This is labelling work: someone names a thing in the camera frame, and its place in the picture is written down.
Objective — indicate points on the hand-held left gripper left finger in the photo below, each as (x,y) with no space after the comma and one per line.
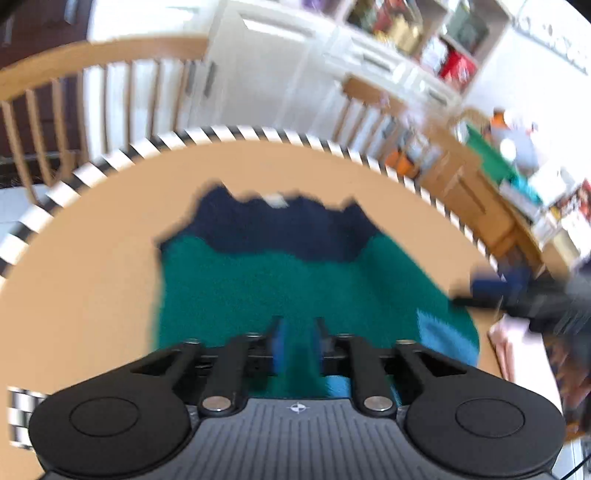
(281,346)

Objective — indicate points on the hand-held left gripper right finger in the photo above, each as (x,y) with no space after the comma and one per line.
(321,346)

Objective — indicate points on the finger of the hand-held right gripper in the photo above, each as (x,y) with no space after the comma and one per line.
(494,286)

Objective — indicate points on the blue green beige knit cardigan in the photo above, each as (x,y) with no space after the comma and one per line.
(277,277)

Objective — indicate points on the folded pink garment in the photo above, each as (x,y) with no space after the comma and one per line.
(521,360)

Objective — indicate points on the wooden sideboard with drawers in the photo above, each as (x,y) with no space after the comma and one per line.
(466,184)

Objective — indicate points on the green plastic basket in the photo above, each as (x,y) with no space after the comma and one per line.
(489,157)

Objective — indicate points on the grey plastic container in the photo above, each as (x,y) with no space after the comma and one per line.
(521,147)

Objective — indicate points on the orange bag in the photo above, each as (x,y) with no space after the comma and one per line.
(399,161)

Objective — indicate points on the red gift box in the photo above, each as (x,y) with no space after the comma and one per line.
(457,67)

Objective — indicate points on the wooden spindle-back chair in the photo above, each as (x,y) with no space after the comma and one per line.
(69,60)
(364,87)

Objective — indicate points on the green storage box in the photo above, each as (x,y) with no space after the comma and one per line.
(468,30)

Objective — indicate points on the white cabinet with shelves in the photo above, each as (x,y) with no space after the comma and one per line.
(258,60)

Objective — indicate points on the dark brown wooden door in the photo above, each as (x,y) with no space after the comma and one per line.
(41,27)

